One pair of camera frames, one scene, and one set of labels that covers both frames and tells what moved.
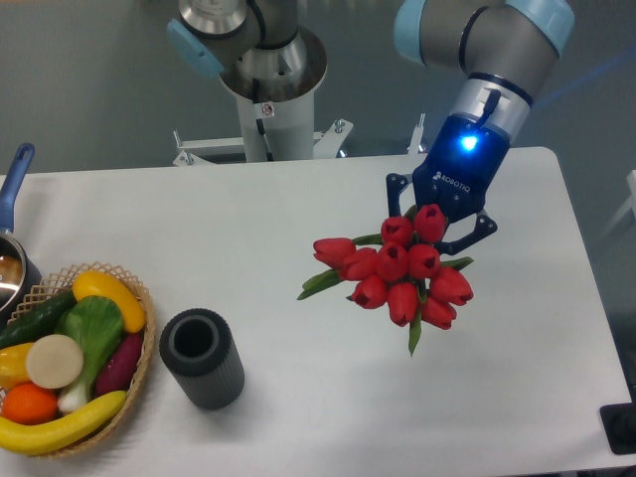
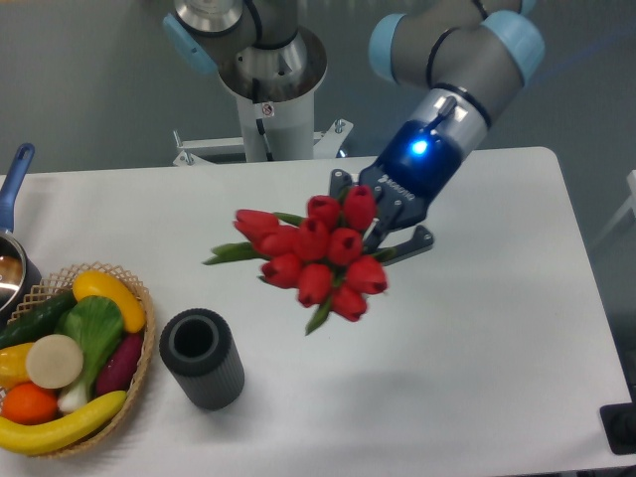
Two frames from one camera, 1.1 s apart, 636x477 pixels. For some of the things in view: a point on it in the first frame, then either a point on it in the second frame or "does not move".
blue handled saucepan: (19, 276) does not move
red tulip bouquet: (401, 267) to (320, 257)
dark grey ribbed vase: (199, 348) does not move
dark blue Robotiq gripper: (455, 172) to (415, 163)
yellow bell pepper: (13, 365) does not move
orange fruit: (29, 403) does not move
